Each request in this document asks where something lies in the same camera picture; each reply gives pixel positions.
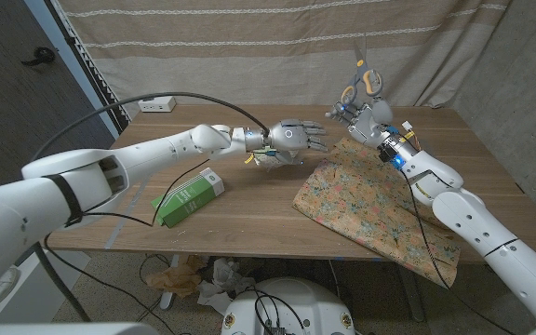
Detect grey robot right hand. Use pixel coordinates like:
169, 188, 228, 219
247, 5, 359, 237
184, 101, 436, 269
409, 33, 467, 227
326, 96, 418, 162

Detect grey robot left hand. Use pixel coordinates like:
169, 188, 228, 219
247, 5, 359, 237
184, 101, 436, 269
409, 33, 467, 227
265, 118, 329, 154

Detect orange handled scissors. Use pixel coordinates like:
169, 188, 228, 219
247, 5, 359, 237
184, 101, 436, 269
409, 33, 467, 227
340, 37, 384, 108

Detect floral patterned cloth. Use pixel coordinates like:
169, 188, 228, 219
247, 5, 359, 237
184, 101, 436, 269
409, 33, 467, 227
291, 137, 462, 289

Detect green cardboard box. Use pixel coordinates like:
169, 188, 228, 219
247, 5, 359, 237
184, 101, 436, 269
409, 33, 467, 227
151, 167, 226, 229

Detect crumpled white paper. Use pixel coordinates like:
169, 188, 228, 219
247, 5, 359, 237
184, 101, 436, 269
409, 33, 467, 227
196, 258, 258, 316

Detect crumpled brown paper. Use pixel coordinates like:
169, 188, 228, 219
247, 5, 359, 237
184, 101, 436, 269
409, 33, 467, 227
144, 254, 208, 299

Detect bag of white candies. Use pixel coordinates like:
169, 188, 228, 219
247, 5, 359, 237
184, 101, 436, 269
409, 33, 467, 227
252, 151, 302, 172

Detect beige striped curtain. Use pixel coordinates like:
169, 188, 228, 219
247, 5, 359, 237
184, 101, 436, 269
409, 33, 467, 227
56, 0, 514, 120

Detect white power strip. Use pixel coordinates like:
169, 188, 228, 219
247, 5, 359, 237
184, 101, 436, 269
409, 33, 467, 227
138, 96, 178, 114

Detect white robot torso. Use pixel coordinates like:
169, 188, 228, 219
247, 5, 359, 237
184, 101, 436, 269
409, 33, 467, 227
220, 276, 356, 335

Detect grey table leg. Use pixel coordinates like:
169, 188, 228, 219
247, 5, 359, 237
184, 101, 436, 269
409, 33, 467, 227
395, 260, 427, 323

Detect white table leg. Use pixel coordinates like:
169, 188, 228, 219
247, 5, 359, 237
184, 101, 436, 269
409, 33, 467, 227
159, 253, 181, 311

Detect dark wooden door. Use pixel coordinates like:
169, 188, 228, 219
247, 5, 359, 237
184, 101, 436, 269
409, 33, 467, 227
0, 0, 116, 194

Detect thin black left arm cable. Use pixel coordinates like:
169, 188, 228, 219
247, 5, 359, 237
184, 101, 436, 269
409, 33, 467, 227
42, 157, 211, 335

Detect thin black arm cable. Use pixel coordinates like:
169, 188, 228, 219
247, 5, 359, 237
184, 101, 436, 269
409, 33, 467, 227
42, 157, 211, 335
400, 169, 516, 335

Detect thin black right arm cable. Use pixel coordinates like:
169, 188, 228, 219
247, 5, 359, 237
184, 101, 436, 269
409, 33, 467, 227
400, 169, 516, 335

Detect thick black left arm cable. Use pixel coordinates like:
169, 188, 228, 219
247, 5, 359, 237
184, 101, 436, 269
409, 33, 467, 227
30, 91, 272, 164

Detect black torso cables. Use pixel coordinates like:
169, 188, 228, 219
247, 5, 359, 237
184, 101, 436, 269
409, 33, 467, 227
247, 286, 307, 335

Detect black curtain frame pole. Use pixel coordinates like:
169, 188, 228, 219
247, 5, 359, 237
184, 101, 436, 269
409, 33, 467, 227
44, 0, 132, 136

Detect black door handle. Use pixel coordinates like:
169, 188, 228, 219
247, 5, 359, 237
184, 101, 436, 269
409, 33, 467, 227
20, 46, 57, 67

